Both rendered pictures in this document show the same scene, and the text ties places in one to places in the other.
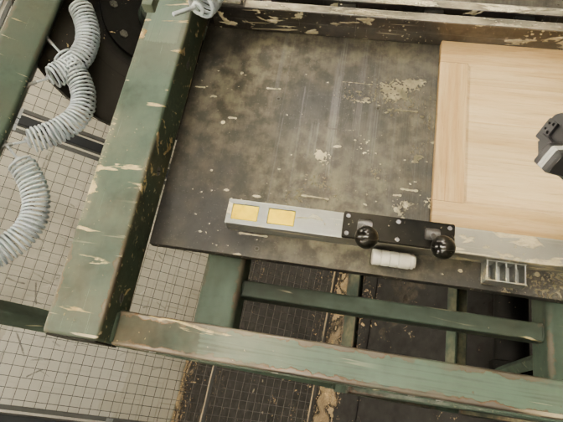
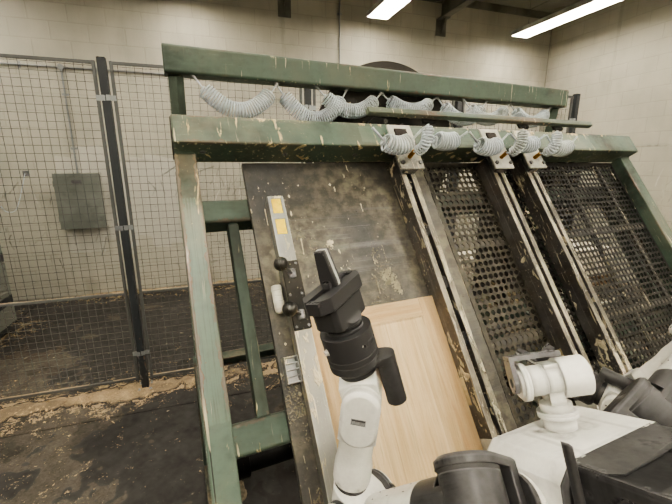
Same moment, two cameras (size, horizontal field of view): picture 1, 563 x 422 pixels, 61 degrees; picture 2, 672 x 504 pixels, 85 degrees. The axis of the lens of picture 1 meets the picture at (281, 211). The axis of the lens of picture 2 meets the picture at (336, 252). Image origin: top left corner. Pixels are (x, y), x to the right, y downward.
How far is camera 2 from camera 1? 0.38 m
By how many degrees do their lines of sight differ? 13
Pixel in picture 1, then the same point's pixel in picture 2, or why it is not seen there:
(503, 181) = not seen: hidden behind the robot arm
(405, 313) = (247, 323)
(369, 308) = (243, 300)
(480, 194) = not seen: hidden behind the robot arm
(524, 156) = not seen: hidden behind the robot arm
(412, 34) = (427, 276)
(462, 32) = (440, 303)
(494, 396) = (207, 376)
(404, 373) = (205, 317)
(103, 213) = (247, 128)
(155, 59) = (348, 133)
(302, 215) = (286, 238)
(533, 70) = (435, 357)
